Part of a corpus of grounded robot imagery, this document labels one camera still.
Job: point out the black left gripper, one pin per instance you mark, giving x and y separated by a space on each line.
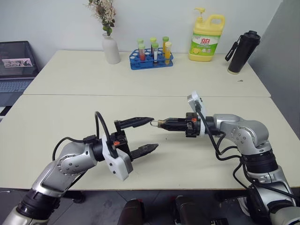
122 140

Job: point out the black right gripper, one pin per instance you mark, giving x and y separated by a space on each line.
191 126

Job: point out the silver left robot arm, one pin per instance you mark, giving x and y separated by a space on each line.
68 164

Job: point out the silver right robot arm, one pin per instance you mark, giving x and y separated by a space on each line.
248 136

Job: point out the blue test tube rack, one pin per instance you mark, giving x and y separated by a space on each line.
145 64

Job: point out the yellow capped orange test tube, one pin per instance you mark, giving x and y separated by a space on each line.
167 52

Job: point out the white labelled test tube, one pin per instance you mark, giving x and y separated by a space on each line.
155 52

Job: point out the dark rounded shape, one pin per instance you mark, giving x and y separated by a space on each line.
189 211
132 213

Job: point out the green capped orange test tube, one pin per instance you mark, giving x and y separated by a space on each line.
165 44

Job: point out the red liquid test tube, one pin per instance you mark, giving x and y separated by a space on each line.
141 50

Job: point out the dark liquid test tube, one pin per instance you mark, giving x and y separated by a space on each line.
152 44

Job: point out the black table foot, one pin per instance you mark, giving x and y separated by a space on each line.
77 197

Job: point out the white ceramic vase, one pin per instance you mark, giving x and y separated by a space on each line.
111 50

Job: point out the yellow dish soap bottle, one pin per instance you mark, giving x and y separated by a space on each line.
205 39

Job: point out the dried flower bunch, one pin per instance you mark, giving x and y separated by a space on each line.
103 11

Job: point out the grey laptop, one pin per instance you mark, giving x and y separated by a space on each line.
16 70

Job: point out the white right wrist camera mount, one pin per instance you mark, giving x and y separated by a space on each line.
196 103

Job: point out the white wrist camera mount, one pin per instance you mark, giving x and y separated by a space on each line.
119 165
196 103

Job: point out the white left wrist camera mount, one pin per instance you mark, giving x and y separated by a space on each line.
119 165

